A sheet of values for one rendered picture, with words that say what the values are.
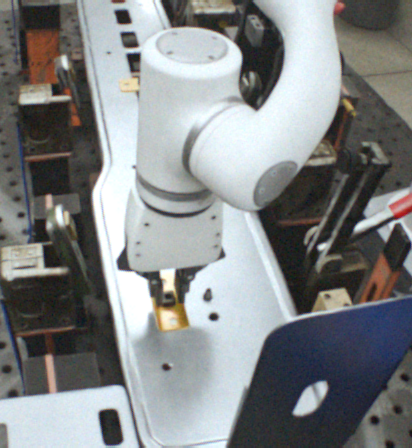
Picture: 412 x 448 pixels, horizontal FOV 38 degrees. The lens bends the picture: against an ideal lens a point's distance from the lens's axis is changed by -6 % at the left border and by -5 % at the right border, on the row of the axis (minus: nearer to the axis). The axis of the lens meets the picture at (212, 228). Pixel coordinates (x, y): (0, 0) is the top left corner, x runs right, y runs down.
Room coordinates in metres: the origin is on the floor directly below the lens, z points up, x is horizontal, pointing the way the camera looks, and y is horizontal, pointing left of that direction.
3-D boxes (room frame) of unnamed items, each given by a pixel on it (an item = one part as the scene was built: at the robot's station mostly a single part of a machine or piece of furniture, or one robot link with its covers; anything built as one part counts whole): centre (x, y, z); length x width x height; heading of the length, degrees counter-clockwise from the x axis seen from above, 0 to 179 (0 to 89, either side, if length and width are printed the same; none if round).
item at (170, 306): (0.45, 0.04, 1.01); 0.08 x 0.04 x 0.01; 21
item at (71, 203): (0.59, 0.22, 0.84); 0.11 x 0.08 x 0.29; 111
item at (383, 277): (0.43, -0.19, 0.95); 0.03 x 0.01 x 0.50; 21
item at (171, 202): (0.45, 0.04, 1.20); 0.09 x 0.08 x 0.03; 111
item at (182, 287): (0.46, 0.02, 1.05); 0.03 x 0.03 x 0.07; 21
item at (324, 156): (0.70, -0.12, 0.88); 0.11 x 0.09 x 0.37; 111
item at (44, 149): (0.78, 0.30, 0.87); 0.12 x 0.09 x 0.35; 111
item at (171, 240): (0.45, 0.04, 1.14); 0.10 x 0.07 x 0.11; 111
